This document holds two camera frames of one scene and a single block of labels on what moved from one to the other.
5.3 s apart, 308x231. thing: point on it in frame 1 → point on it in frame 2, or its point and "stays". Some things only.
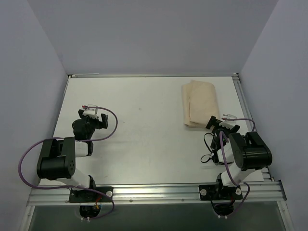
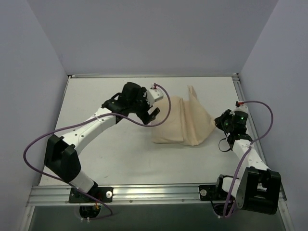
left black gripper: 93,120 → 145,111
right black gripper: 223,127 → 222,121
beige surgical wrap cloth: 200,103 → 188,123
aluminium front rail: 271,193 stays
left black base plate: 79,195 stays
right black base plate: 219,192 stays
